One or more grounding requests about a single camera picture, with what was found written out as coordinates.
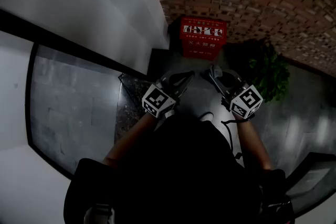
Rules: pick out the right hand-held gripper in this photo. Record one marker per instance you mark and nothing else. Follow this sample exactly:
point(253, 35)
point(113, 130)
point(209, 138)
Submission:
point(245, 102)

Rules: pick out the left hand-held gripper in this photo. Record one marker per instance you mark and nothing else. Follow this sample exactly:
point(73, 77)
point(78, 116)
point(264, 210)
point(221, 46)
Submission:
point(157, 101)

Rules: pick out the red fire extinguisher box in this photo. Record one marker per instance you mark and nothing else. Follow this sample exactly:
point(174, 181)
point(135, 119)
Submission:
point(202, 42)

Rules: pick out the person's left forearm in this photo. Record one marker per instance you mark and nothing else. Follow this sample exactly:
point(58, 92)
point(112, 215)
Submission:
point(131, 136)

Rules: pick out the person's right forearm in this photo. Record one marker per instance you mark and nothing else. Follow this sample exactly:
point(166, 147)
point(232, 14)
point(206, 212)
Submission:
point(253, 144)

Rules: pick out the person's white shoe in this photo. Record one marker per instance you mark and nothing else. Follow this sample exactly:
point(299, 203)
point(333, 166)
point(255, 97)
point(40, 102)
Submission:
point(206, 116)

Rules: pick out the green leafy plant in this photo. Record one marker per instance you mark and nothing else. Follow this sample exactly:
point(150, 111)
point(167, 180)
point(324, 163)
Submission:
point(273, 76)

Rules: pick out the person's black clothing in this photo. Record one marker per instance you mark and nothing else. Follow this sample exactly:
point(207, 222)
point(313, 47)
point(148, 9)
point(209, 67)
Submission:
point(178, 178)

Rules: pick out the black baseboard strip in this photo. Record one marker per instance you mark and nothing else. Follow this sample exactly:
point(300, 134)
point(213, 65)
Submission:
point(78, 46)

